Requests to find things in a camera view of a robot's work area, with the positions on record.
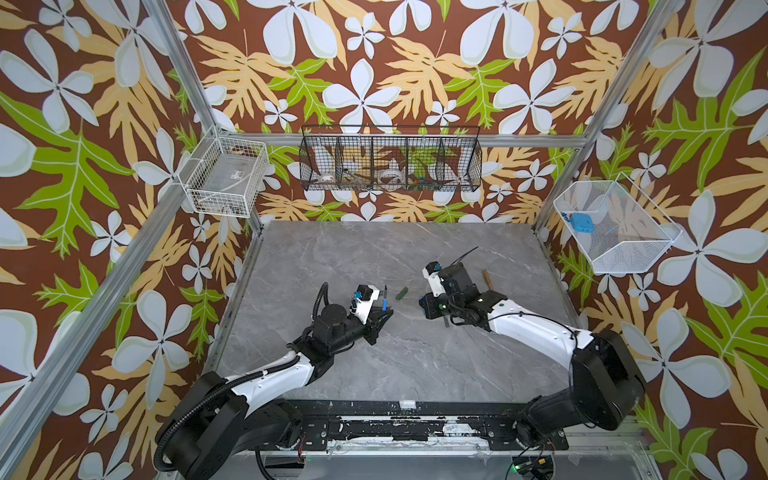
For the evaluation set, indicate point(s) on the black wire basket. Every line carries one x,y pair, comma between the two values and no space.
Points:
373,157

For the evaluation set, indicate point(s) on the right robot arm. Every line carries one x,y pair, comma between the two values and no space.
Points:
605,382

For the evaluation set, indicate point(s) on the brown pen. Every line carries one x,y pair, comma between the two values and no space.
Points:
487,279

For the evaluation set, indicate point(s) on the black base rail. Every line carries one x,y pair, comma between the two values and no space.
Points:
318,425

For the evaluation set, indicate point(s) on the blue object in basket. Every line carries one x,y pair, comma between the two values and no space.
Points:
581,223

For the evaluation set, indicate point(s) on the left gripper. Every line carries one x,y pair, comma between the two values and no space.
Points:
373,327

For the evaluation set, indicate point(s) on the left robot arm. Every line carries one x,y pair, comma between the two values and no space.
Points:
221,416

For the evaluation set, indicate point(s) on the white mesh basket right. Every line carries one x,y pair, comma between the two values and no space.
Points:
632,232

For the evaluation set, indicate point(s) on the green pen cap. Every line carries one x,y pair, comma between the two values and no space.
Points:
401,293

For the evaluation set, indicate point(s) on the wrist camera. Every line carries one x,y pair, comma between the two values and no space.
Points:
363,300
449,280

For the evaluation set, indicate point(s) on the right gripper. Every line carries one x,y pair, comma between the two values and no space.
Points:
439,306

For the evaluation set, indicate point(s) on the electronics board with led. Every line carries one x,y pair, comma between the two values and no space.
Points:
531,468

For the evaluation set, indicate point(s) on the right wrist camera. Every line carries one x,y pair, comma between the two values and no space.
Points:
449,280

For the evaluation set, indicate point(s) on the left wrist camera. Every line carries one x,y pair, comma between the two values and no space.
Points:
363,300

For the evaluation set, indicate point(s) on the white wire basket left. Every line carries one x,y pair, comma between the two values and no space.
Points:
223,174

